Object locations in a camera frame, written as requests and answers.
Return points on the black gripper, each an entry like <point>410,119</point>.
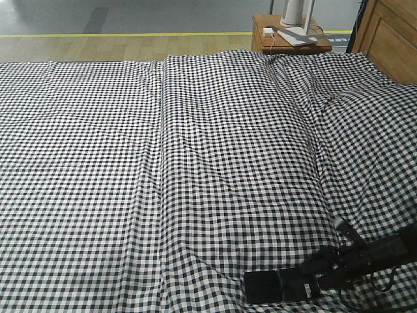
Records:
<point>352,262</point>

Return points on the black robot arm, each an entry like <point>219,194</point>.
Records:
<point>391,251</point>

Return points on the black white gingham bed sheet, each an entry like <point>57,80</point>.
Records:
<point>154,186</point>

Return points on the white charger adapter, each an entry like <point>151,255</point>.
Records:
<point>268,32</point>

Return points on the wooden headboard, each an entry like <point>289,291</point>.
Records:
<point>387,36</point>

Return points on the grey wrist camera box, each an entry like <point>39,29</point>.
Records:
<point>346,230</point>

